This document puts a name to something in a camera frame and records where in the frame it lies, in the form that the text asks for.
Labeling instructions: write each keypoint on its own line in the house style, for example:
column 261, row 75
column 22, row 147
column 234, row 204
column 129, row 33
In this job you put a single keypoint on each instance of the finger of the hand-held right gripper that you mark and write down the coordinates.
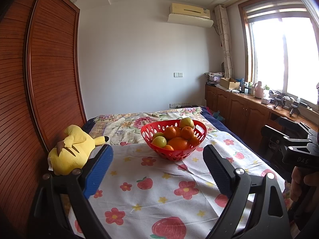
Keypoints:
column 274, row 133
column 291, row 124

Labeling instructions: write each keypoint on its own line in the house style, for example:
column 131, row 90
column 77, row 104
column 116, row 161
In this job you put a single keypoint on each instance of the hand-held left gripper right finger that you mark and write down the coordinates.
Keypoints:
column 218, row 171

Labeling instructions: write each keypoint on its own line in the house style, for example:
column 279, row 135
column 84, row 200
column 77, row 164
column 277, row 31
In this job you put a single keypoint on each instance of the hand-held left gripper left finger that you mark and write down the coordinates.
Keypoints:
column 98, row 171

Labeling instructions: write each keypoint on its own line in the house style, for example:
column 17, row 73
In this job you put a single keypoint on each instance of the red plastic basket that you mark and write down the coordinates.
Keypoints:
column 174, row 152

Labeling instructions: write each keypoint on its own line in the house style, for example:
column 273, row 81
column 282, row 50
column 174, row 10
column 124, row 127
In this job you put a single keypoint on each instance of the large oval orange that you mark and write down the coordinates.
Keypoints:
column 178, row 143

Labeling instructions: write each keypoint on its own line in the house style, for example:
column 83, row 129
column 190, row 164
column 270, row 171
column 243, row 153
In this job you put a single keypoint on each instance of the small tangerine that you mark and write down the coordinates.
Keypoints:
column 168, row 147

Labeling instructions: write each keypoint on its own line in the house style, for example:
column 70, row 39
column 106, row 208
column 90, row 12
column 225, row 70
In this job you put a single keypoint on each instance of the round orange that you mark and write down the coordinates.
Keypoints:
column 170, row 132

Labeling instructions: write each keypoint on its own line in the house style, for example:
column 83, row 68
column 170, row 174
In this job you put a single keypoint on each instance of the green apple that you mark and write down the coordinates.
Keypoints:
column 159, row 142

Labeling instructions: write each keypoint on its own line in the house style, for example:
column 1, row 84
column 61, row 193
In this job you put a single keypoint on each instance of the person's right hand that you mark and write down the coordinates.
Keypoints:
column 296, row 184

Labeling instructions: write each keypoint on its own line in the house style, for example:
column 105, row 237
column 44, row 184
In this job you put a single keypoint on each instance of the small black tripod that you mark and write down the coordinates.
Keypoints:
column 278, row 102
column 294, row 108

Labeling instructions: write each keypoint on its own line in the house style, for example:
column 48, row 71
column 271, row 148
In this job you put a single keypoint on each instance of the small white box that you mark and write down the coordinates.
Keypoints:
column 266, row 101

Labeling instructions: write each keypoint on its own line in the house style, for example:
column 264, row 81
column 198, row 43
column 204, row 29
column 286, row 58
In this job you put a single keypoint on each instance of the yellow plush toy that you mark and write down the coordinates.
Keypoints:
column 72, row 149

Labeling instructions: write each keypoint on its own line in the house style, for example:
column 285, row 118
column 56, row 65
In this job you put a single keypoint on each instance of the green-capped bottle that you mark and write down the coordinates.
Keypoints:
column 266, row 90

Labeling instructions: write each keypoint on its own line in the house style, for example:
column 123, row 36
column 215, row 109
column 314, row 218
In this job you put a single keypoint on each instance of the wooden cabinet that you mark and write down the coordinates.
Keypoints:
column 236, row 109

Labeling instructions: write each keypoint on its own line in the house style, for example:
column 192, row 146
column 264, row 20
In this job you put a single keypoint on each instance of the pink bottle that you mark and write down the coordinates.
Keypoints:
column 258, row 90

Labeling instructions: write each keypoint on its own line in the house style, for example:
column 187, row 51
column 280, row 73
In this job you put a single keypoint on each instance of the dark blue bedsheet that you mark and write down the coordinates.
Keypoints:
column 224, row 127

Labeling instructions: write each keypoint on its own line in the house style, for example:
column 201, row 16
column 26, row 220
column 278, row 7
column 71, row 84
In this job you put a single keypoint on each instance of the floral blanket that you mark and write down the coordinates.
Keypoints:
column 124, row 124

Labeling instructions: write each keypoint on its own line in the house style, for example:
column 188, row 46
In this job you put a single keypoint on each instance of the white fruit-print tablecloth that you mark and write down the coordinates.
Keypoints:
column 149, row 191

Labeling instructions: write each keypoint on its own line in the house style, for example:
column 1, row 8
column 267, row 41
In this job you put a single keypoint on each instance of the teal cloth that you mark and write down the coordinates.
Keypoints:
column 218, row 116

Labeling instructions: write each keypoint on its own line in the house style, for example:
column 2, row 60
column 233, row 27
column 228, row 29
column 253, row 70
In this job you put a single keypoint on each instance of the cardboard box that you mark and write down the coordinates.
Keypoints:
column 228, row 83

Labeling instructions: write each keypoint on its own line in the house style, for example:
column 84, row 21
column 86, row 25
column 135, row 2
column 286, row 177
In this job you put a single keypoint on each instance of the window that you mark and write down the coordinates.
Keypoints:
column 274, row 54

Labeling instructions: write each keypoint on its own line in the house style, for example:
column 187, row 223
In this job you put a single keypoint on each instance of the pile of folded cloths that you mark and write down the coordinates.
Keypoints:
column 214, row 76

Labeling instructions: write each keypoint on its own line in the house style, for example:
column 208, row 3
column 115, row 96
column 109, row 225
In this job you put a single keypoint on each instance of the patterned curtain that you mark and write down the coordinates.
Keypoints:
column 225, row 42

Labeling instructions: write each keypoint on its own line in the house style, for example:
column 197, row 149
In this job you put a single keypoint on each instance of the wooden wardrobe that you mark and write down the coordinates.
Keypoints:
column 49, row 67

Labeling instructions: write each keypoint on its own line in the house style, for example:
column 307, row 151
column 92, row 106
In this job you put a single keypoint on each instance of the white air conditioner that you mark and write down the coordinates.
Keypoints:
column 189, row 21

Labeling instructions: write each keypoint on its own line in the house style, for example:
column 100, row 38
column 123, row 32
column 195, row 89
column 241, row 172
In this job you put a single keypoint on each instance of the cream air conditioner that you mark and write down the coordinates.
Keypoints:
column 189, row 8

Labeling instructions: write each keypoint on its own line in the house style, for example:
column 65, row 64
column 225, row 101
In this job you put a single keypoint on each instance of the wall socket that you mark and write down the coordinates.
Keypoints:
column 172, row 104

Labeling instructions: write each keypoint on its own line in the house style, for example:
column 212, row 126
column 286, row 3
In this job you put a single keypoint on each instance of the white wall switch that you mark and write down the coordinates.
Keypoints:
column 178, row 74

